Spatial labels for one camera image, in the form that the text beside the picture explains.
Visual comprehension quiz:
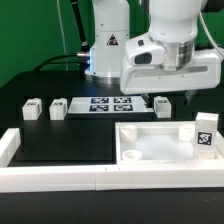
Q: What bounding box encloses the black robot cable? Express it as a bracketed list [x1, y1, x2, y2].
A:
[33, 0, 92, 72]

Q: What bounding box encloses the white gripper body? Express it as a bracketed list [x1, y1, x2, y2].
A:
[120, 49, 222, 95]

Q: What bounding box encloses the white hanging cable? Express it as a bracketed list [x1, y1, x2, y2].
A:
[57, 0, 69, 72]

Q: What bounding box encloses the white U-shaped obstacle fence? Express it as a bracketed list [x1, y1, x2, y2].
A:
[0, 128, 224, 193]

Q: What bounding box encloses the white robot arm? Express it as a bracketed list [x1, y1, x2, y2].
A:
[85, 0, 224, 95]

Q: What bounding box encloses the white square tabletop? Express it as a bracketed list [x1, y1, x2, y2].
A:
[115, 122, 224, 165]

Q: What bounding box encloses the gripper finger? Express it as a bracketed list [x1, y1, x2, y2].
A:
[141, 94, 152, 108]
[185, 90, 196, 101]

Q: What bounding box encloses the white marker base plate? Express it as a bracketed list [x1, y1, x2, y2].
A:
[68, 96, 153, 114]

